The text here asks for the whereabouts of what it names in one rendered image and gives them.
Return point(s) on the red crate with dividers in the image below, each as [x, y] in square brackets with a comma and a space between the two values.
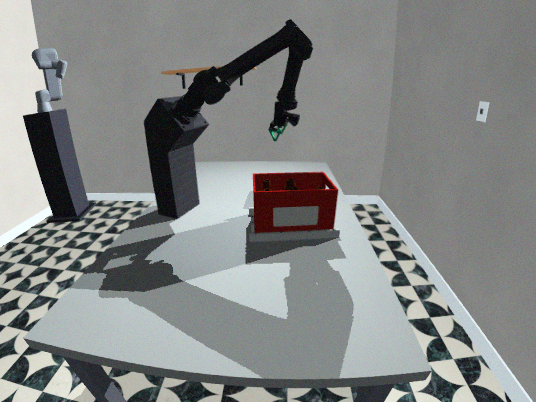
[294, 210]

